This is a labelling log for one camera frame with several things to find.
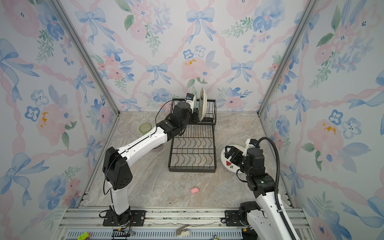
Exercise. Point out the aluminium corner post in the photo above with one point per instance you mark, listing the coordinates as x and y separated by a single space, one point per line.
291 47
81 49

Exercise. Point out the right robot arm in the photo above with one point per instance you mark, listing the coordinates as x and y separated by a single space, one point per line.
266 215

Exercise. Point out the clear glass cup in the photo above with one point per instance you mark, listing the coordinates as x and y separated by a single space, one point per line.
124 128

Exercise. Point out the cream patterned plate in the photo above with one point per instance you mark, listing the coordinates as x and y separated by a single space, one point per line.
202 104

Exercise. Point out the black wire dish rack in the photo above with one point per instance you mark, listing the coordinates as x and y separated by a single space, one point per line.
195 150

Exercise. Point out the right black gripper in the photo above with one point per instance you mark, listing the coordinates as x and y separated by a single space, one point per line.
239 154

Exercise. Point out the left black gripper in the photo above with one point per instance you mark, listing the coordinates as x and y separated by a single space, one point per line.
195 114

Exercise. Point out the left aluminium corner post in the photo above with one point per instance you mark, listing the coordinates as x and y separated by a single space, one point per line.
81 49

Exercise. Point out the white floral plate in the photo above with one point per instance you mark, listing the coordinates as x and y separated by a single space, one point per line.
226 163

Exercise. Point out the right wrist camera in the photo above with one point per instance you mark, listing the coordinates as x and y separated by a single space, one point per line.
250 143

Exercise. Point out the green yellow small toy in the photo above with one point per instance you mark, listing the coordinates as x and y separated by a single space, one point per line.
84 236

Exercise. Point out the aluminium rail frame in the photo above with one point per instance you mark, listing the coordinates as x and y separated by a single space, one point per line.
159 224

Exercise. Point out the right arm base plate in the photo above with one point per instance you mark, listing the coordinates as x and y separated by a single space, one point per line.
234 218

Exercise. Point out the light green ceramic bowl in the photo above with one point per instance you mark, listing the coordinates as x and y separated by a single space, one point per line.
159 147

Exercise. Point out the pink eraser piece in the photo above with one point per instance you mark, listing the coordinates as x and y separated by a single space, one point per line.
194 190

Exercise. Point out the pale green plate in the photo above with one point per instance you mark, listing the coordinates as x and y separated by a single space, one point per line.
195 93

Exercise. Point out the right aluminium corner post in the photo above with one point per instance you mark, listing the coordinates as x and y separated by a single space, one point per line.
291 47

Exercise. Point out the green glass cup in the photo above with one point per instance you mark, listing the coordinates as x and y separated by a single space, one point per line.
145 128

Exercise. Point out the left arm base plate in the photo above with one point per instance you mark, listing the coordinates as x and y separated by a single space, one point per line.
133 218

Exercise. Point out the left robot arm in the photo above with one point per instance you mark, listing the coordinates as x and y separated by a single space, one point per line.
117 163

